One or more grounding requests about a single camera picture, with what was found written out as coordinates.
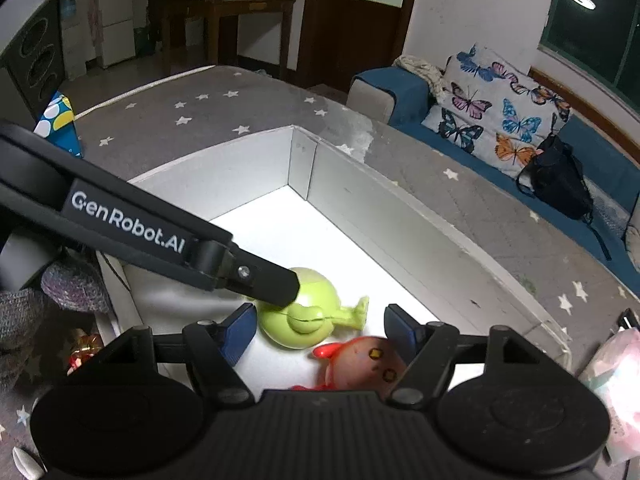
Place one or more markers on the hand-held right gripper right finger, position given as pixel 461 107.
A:
pixel 399 330

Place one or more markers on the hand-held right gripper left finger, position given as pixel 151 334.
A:
pixel 242 332

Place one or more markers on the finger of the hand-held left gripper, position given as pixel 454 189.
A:
pixel 265 280

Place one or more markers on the green toy figure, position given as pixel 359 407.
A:
pixel 280 330

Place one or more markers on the red toy figure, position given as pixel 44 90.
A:
pixel 360 360

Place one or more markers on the white cardboard box container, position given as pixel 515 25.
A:
pixel 350 240

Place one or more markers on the person's left forearm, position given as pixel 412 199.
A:
pixel 30 330

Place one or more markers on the blue polka-dot bag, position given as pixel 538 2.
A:
pixel 57 120

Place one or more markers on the shiny gold and red toy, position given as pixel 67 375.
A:
pixel 85 352

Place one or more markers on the water dispenser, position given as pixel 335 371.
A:
pixel 72 40

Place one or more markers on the black loudspeaker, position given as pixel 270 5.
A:
pixel 35 55

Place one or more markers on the white refrigerator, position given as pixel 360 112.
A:
pixel 116 15

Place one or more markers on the black backpack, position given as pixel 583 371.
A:
pixel 555 180

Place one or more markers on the pink plastic bag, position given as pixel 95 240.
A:
pixel 617 385

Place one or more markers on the blue and grey sofa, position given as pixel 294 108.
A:
pixel 400 95

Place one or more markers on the dark wooden table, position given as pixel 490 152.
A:
pixel 240 7

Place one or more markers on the butterfly-print pillow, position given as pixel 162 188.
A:
pixel 500 105

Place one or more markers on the beige knitted throw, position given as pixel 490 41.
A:
pixel 425 72

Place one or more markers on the dark wooden door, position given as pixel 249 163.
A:
pixel 385 25

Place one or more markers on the green-framed window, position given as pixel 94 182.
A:
pixel 600 35

